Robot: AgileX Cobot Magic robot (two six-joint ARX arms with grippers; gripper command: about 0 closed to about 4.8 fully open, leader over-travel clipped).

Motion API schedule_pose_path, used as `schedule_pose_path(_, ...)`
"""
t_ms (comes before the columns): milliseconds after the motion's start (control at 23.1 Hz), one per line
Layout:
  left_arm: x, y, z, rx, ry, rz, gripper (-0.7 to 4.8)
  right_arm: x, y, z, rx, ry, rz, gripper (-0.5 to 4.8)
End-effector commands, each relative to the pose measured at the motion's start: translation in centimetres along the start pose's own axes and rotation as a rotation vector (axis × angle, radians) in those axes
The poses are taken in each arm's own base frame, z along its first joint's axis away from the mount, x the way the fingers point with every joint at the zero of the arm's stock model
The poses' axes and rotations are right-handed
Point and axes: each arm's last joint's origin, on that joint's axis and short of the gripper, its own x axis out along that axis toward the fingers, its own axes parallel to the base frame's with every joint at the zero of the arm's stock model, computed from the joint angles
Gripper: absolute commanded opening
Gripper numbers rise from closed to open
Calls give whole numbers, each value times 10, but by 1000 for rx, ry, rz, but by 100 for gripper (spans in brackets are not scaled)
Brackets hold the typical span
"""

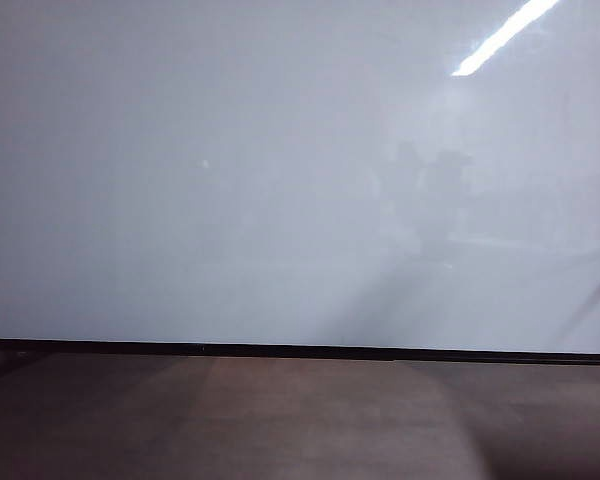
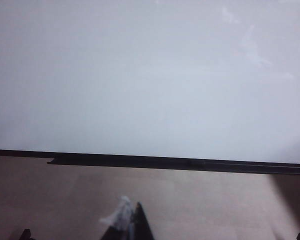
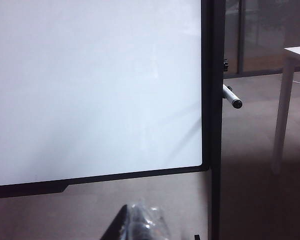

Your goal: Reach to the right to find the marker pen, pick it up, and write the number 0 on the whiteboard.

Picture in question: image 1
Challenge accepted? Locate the white whiteboard with black frame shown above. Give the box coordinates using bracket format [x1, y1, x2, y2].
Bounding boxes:
[0, 0, 600, 367]

